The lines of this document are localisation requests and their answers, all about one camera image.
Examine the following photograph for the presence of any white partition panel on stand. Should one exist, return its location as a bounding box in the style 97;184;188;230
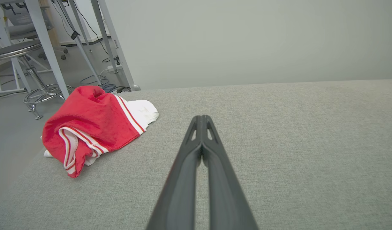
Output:
56;0;392;91

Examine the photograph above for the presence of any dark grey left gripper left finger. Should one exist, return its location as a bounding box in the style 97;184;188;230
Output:
146;115;203;230

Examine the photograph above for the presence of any blue cable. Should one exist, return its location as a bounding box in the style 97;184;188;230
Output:
80;75;117;93

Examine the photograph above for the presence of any grey office chair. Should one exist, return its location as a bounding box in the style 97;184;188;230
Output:
0;3;69;60

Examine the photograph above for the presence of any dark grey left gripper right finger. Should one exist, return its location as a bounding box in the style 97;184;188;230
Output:
201;115;259;230

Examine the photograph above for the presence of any chrome bar stool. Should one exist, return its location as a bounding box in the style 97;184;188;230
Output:
0;40;74;120

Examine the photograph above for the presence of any red and white basketball jersey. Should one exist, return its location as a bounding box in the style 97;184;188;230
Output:
41;85;159;178

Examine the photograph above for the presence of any white desk frame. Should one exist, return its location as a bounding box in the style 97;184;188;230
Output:
0;0;70;99

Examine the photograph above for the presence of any white power strip with cables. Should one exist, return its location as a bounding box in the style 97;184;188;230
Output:
51;0;120;63

